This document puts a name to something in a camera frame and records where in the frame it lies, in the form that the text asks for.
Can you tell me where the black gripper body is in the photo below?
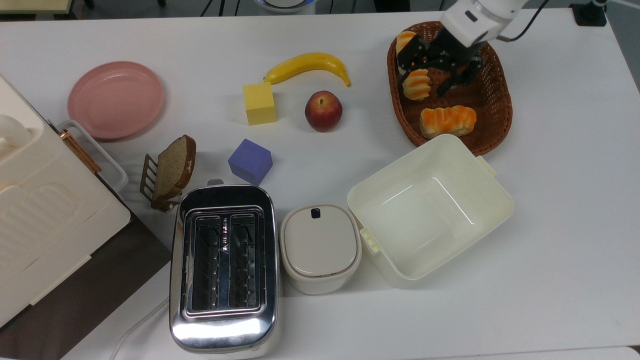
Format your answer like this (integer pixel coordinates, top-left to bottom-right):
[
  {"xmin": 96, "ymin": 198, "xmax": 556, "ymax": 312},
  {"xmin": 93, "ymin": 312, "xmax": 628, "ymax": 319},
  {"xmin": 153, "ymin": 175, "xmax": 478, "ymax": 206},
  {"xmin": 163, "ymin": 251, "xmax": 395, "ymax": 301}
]
[{"xmin": 427, "ymin": 25, "xmax": 485, "ymax": 76}]

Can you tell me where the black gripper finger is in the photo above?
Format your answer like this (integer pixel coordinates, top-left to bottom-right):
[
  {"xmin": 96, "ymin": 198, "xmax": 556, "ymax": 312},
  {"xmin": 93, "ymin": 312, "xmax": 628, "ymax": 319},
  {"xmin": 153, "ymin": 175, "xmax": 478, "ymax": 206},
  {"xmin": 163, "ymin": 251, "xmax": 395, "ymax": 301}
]
[
  {"xmin": 437, "ymin": 56, "xmax": 484, "ymax": 97},
  {"xmin": 397, "ymin": 36, "xmax": 432, "ymax": 76}
]

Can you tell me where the long orange bread roll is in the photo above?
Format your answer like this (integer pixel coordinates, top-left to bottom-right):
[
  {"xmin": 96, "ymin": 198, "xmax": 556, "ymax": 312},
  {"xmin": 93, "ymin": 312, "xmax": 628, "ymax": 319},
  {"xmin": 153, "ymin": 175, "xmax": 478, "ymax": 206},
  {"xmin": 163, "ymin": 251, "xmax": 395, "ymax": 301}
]
[{"xmin": 395, "ymin": 31, "xmax": 432, "ymax": 102}]

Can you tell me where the short orange bread roll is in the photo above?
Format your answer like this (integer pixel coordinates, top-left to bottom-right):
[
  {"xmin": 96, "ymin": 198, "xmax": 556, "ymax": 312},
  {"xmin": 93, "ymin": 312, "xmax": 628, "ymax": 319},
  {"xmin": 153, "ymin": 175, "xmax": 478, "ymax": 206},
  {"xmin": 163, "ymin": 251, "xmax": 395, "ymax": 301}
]
[{"xmin": 419, "ymin": 105, "xmax": 477, "ymax": 139}]

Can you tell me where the brown bread slice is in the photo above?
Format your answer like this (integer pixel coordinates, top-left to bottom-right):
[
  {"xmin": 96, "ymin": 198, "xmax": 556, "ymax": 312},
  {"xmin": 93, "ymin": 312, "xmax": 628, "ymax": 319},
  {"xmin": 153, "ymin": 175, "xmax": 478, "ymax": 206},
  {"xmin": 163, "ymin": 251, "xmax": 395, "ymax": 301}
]
[{"xmin": 151, "ymin": 134, "xmax": 197, "ymax": 210}]

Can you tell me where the brown wicker basket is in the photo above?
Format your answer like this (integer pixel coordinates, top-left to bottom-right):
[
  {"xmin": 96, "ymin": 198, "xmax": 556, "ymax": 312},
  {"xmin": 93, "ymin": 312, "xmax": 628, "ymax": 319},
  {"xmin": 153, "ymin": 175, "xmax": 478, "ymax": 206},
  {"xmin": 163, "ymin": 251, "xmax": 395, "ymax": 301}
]
[{"xmin": 386, "ymin": 21, "xmax": 514, "ymax": 157}]

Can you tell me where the red apple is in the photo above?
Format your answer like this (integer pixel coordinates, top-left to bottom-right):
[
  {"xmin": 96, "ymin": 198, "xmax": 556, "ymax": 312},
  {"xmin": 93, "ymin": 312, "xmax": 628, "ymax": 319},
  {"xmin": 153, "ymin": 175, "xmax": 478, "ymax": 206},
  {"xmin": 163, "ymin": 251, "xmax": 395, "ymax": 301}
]
[{"xmin": 304, "ymin": 90, "xmax": 344, "ymax": 133}]

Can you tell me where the yellow banana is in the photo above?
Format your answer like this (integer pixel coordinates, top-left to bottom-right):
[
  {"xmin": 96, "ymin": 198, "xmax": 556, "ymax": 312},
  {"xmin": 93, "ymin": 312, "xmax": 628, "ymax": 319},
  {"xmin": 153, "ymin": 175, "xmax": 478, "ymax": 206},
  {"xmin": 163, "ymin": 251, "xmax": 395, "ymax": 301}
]
[{"xmin": 263, "ymin": 52, "xmax": 352, "ymax": 88}]

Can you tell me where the cream open plastic box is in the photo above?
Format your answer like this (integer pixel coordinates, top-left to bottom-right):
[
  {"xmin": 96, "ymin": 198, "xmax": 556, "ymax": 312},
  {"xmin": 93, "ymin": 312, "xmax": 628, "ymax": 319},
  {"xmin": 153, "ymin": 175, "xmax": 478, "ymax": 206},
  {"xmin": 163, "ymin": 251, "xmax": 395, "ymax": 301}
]
[{"xmin": 346, "ymin": 133, "xmax": 515, "ymax": 289}]

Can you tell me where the yellow foam cube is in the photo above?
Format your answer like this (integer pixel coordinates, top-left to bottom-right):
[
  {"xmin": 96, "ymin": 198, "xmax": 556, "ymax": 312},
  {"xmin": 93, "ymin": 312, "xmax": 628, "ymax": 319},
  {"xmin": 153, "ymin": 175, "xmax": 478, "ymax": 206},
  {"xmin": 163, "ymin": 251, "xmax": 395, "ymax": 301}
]
[{"xmin": 242, "ymin": 82, "xmax": 277, "ymax": 126}]

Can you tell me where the purple foam cube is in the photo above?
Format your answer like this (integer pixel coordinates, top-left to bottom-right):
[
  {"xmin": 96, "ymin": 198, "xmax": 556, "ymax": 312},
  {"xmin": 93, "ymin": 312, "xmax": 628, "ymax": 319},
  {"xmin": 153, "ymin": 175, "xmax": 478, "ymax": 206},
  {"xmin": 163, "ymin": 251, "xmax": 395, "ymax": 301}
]
[{"xmin": 227, "ymin": 138, "xmax": 274, "ymax": 186}]

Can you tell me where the small cream lidded bin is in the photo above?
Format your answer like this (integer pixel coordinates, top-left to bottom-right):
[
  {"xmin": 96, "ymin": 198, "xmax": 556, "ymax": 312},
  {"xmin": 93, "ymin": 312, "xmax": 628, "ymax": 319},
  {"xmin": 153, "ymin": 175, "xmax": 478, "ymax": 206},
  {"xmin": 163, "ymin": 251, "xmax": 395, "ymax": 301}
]
[{"xmin": 279, "ymin": 202, "xmax": 363, "ymax": 296}]

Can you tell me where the metal toast rack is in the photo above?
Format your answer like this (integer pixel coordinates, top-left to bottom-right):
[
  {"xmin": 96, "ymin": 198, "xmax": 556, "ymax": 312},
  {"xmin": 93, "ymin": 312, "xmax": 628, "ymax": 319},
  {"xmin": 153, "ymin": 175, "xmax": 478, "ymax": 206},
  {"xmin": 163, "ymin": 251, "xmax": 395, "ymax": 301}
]
[{"xmin": 139, "ymin": 154, "xmax": 183, "ymax": 213}]

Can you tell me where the pink plate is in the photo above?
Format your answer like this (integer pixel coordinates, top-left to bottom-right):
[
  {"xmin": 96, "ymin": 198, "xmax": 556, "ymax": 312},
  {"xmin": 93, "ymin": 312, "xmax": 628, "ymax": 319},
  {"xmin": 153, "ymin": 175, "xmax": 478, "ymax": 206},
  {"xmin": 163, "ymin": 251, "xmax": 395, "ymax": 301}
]
[{"xmin": 67, "ymin": 61, "xmax": 165, "ymax": 142}]

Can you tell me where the cream and chrome toaster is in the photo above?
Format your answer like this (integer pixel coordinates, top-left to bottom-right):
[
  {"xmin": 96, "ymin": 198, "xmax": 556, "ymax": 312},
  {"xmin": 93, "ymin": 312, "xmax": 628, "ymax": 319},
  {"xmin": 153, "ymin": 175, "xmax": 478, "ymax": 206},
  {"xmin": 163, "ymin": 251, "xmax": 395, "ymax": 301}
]
[{"xmin": 168, "ymin": 179, "xmax": 281, "ymax": 358}]

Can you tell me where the yellowish wooden desk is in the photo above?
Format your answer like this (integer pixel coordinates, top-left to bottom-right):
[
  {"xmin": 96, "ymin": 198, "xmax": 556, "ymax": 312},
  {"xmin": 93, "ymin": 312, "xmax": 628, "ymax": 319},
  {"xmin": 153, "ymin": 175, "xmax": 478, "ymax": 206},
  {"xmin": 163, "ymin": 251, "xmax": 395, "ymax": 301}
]
[{"xmin": 0, "ymin": 0, "xmax": 71, "ymax": 15}]

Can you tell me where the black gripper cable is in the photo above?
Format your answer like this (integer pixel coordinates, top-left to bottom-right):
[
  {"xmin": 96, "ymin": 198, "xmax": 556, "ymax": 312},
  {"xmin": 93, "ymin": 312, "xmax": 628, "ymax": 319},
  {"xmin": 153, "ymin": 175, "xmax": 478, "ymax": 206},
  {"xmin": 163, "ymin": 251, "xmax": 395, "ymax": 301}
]
[{"xmin": 497, "ymin": 0, "xmax": 551, "ymax": 43}]

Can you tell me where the black clamp mount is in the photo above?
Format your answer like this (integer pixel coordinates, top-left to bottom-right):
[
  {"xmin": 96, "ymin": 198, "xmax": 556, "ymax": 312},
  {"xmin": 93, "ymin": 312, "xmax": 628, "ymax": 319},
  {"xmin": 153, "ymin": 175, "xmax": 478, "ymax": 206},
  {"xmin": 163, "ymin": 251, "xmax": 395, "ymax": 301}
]
[{"xmin": 570, "ymin": 0, "xmax": 608, "ymax": 27}]

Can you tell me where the white drawer handle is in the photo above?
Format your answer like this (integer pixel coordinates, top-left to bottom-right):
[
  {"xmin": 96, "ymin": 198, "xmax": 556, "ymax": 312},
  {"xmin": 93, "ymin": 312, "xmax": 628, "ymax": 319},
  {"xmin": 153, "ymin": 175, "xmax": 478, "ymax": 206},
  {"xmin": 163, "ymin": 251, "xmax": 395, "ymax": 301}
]
[{"xmin": 57, "ymin": 120, "xmax": 129, "ymax": 193}]

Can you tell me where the copper door handle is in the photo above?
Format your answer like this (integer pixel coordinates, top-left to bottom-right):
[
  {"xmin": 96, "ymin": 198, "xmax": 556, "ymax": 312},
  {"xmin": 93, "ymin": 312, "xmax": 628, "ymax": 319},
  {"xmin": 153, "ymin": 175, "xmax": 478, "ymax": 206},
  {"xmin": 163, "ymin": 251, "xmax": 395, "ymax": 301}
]
[{"xmin": 61, "ymin": 130, "xmax": 102, "ymax": 174}]

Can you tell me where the white toaster cord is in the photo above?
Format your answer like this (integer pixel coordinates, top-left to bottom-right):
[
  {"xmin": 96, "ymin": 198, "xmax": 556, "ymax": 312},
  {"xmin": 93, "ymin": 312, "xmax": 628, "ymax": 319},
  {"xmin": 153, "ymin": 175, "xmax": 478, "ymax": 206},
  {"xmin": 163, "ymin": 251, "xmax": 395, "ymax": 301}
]
[{"xmin": 109, "ymin": 297, "xmax": 171, "ymax": 360}]

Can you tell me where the cream cabinet with handles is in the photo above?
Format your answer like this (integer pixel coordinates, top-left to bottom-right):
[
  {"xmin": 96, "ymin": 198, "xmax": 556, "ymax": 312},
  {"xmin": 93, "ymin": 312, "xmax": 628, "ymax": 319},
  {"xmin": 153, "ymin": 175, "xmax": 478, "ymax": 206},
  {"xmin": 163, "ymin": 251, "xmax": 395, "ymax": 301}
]
[{"xmin": 0, "ymin": 75, "xmax": 132, "ymax": 328}]

